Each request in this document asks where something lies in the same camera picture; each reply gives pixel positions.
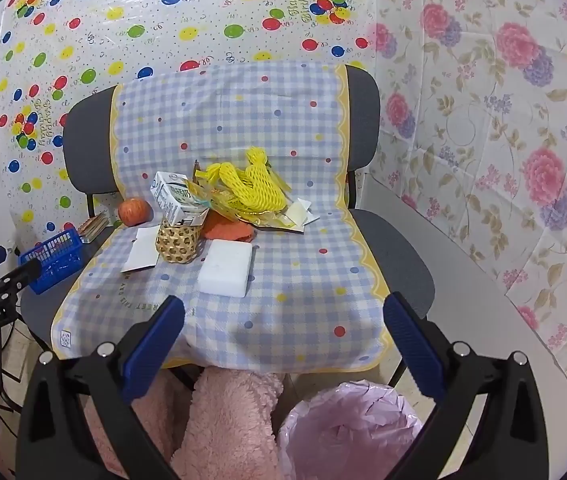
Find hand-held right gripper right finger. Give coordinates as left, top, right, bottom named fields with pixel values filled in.
left=382, top=291, right=550, bottom=480

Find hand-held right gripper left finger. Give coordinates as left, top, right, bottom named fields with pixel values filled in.
left=16, top=295, right=186, bottom=480

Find white paper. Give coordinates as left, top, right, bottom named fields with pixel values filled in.
left=120, top=226, right=161, bottom=274

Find orange knitted glove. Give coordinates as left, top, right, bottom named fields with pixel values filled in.
left=199, top=210, right=259, bottom=242

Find blue plastic basket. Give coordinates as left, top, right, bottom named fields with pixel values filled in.
left=18, top=228, right=84, bottom=295

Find bundle of wooden sticks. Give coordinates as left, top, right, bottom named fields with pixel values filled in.
left=77, top=211, right=110, bottom=243

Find small woven bamboo basket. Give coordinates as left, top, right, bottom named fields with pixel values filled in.
left=155, top=217, right=203, bottom=264

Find white foam block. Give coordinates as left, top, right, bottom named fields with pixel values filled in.
left=197, top=239, right=255, bottom=296

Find person's pink fluffy pants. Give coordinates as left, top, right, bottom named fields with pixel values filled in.
left=80, top=366, right=284, bottom=480

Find red apple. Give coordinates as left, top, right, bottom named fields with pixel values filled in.
left=117, top=197, right=155, bottom=226

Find white milk carton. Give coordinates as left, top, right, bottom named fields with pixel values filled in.
left=150, top=171, right=210, bottom=226

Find yellow plastic wrapper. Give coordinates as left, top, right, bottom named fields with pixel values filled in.
left=186, top=179, right=284, bottom=228

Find blue checked dotted cloth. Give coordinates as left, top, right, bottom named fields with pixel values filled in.
left=49, top=60, right=391, bottom=375

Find white paper scrap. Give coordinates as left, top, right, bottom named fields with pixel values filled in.
left=283, top=197, right=321, bottom=233

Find yellow foam fruit net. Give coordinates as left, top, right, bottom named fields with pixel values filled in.
left=206, top=147, right=291, bottom=213

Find floral printed plastic sheet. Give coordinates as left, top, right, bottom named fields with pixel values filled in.
left=363, top=0, right=567, bottom=423

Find grey office chair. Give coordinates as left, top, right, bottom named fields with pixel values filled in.
left=20, top=62, right=437, bottom=391

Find balloon printed plastic sheet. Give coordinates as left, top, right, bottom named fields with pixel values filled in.
left=0, top=0, right=379, bottom=256

